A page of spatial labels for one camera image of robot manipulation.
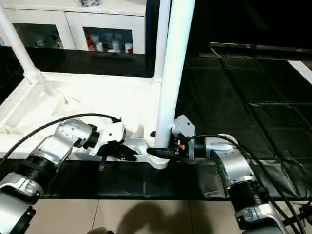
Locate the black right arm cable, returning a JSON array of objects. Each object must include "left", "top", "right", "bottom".
[{"left": 186, "top": 134, "right": 305, "bottom": 230}]

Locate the black work mat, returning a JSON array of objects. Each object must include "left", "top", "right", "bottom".
[{"left": 0, "top": 46, "right": 312, "bottom": 200}]

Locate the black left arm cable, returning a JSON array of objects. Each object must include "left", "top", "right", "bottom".
[{"left": 0, "top": 113, "right": 121, "bottom": 169}]

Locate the white flat board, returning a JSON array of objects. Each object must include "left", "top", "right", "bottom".
[{"left": 289, "top": 60, "right": 312, "bottom": 86}]

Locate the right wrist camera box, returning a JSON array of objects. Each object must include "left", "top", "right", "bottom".
[{"left": 172, "top": 115, "right": 195, "bottom": 139}]

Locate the white glass-door cabinet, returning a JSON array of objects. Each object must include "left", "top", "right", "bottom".
[{"left": 0, "top": 0, "right": 147, "bottom": 54}]

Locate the white plastic table top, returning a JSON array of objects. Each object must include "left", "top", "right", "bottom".
[{"left": 0, "top": 71, "right": 171, "bottom": 170}]

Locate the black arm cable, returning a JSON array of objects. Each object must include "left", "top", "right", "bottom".
[
  {"left": 0, "top": 113, "right": 121, "bottom": 169},
  {"left": 186, "top": 134, "right": 305, "bottom": 230}
]

